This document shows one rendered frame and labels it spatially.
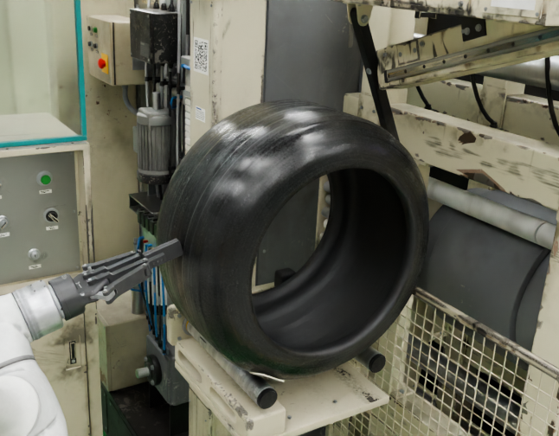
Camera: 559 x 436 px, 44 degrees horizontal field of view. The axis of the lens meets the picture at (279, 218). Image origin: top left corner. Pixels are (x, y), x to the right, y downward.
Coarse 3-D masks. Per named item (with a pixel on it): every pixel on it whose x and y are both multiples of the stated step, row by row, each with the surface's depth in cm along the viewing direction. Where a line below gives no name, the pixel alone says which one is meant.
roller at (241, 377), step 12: (192, 336) 162; (204, 348) 156; (216, 360) 151; (228, 372) 146; (240, 372) 143; (240, 384) 142; (252, 384) 139; (264, 384) 138; (252, 396) 138; (264, 396) 136; (276, 396) 138; (264, 408) 138
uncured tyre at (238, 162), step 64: (256, 128) 129; (320, 128) 126; (192, 192) 129; (256, 192) 121; (384, 192) 159; (192, 256) 125; (320, 256) 168; (384, 256) 161; (192, 320) 135; (256, 320) 128; (320, 320) 163; (384, 320) 147
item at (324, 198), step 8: (320, 184) 190; (328, 184) 188; (320, 192) 191; (328, 192) 192; (320, 200) 192; (328, 200) 191; (320, 208) 193; (328, 208) 191; (320, 216) 194; (328, 216) 190; (320, 224) 194; (320, 232) 195
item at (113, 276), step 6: (144, 258) 124; (132, 264) 123; (138, 264) 123; (120, 270) 122; (126, 270) 122; (96, 276) 120; (102, 276) 120; (108, 276) 120; (114, 276) 121; (120, 276) 122; (90, 282) 119; (96, 282) 119
